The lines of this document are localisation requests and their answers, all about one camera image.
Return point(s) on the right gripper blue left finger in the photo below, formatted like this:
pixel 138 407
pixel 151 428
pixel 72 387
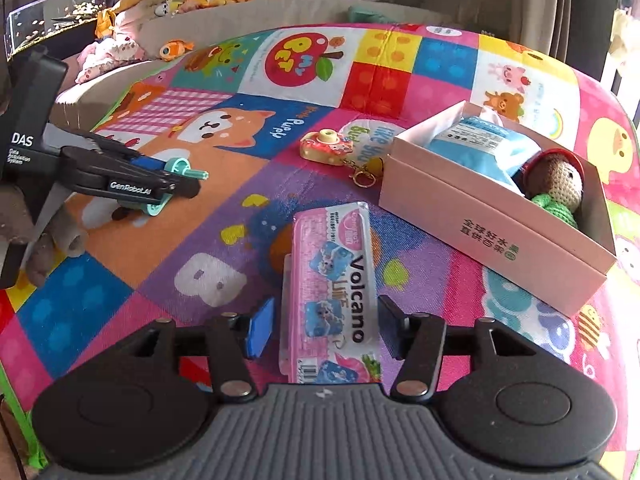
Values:
pixel 233 338

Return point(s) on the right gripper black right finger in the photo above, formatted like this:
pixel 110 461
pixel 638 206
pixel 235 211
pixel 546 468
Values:
pixel 416 340

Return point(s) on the pink Volcano pencil case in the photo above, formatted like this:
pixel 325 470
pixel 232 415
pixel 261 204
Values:
pixel 332 306

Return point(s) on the blue white tissue pack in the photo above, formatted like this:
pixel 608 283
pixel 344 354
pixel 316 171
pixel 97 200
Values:
pixel 494 152

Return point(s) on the yellow toy camera keychain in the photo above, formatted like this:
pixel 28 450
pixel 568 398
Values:
pixel 329 147

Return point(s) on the teal plastic toy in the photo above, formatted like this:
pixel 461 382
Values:
pixel 182 181

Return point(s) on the pile of plush toys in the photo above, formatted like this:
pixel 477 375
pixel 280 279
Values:
pixel 117 43

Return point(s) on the glass fish tank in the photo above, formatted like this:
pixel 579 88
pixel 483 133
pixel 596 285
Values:
pixel 63 26

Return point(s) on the pink cardboard box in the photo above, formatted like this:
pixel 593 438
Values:
pixel 560 265

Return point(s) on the orange fish plush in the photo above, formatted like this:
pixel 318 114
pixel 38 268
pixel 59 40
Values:
pixel 174 49

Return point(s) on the colourful cartoon play mat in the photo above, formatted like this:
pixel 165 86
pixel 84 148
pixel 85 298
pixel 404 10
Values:
pixel 238 110

